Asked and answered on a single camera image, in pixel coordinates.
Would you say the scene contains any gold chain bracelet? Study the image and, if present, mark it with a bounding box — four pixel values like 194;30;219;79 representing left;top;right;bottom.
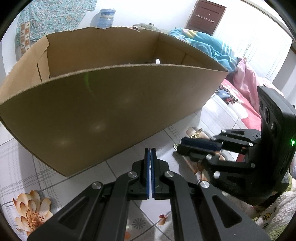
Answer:
173;127;204;150

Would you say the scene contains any brown wooden door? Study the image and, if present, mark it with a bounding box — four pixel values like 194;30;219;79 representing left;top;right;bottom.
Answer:
185;0;226;36

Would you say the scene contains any brown cardboard box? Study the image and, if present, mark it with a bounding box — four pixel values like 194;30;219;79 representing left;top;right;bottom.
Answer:
1;27;228;176

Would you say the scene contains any teal patterned wall cloth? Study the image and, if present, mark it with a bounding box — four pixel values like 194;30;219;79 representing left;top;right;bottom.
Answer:
15;0;97;55

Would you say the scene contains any blue crumpled quilt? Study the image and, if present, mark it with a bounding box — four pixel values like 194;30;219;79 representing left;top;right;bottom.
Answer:
169;28;238;72

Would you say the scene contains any blue water jug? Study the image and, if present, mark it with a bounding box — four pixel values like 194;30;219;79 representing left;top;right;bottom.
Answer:
98;9;116;28

